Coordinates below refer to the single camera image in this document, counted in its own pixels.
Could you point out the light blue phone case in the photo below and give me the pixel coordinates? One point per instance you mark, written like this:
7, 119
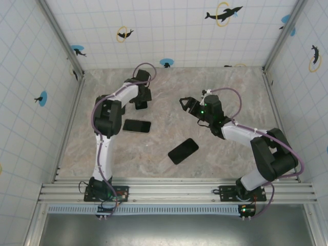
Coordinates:
141, 110

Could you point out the black phone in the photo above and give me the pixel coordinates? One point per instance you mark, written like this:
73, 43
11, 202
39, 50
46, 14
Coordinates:
150, 127

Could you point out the black phone case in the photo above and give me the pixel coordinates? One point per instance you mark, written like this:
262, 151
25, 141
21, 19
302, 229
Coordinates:
173, 158

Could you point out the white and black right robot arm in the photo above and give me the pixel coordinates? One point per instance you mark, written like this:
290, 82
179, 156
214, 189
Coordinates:
238, 133

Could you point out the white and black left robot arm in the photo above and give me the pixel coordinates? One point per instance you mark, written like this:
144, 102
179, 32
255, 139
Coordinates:
103, 153

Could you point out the small circuit board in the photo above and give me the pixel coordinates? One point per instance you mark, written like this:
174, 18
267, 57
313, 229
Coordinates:
247, 210
107, 210

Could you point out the grey metal panel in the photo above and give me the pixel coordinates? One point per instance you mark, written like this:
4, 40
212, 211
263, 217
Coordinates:
179, 230

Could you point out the aluminium side rail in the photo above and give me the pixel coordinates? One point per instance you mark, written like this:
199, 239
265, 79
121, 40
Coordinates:
75, 102
274, 102

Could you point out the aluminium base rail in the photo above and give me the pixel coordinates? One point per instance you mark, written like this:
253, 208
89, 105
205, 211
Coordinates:
174, 192

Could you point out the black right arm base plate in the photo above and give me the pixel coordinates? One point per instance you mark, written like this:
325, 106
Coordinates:
225, 196

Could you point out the aluminium corner post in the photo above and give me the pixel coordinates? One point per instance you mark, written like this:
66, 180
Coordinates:
281, 41
62, 38

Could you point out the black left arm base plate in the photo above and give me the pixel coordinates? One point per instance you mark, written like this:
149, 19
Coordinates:
86, 196

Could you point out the aluminium frame bar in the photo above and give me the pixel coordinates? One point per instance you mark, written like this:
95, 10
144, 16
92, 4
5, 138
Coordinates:
313, 225
36, 225

